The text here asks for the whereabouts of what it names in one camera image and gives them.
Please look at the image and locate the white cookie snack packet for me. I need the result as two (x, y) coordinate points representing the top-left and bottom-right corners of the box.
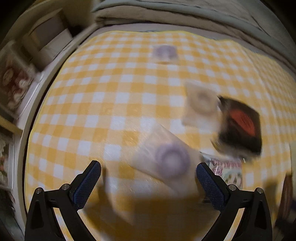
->
(201, 153), (243, 189)

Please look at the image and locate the black red mooncake packet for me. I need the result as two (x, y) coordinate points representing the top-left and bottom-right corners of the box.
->
(212, 96), (262, 159)

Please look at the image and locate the pink donut pastry packet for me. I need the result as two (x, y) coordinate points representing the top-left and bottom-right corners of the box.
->
(129, 123), (204, 197)

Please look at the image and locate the red patterned box on shelf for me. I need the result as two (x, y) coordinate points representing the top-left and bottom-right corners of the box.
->
(1, 49), (37, 118)

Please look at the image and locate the yellow white checkered cloth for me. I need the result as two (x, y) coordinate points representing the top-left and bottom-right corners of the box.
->
(25, 31), (295, 240)

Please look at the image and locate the white box on shelf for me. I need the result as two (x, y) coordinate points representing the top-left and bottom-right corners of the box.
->
(40, 29), (73, 62)

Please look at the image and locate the wooden bedside shelf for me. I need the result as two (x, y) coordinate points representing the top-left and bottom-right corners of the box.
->
(1, 1), (97, 192)

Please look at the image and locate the small purple pastry packet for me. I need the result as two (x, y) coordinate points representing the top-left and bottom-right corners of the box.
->
(152, 45), (179, 64)

